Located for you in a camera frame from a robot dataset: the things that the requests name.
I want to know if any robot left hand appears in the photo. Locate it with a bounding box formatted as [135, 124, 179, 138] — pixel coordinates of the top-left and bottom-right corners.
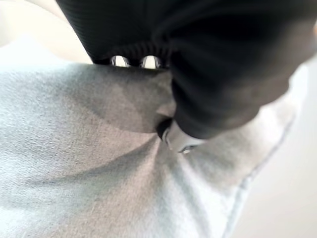
[54, 0, 317, 154]

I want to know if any light grey cushion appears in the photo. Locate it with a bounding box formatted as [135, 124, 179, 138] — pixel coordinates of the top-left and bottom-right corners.
[0, 33, 309, 238]

